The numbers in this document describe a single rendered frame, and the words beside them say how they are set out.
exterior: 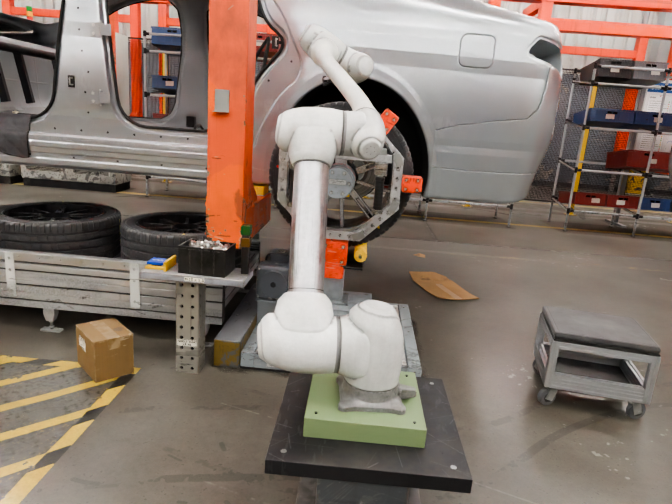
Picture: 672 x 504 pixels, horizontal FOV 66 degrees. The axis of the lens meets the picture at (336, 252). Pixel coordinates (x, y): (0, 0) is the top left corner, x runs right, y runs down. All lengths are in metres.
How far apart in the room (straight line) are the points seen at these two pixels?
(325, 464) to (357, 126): 0.90
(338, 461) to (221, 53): 1.61
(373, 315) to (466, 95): 1.62
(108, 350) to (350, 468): 1.29
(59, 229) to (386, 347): 1.96
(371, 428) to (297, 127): 0.84
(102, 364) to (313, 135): 1.34
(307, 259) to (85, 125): 1.94
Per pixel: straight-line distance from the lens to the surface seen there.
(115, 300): 2.69
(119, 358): 2.36
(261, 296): 2.53
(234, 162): 2.26
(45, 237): 2.92
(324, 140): 1.50
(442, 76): 2.73
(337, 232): 2.33
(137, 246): 2.71
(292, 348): 1.36
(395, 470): 1.36
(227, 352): 2.38
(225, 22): 2.29
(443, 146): 2.73
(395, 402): 1.47
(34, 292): 2.87
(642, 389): 2.45
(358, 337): 1.36
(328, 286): 2.55
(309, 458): 1.36
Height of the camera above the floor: 1.10
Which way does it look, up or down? 14 degrees down
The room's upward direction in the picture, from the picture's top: 4 degrees clockwise
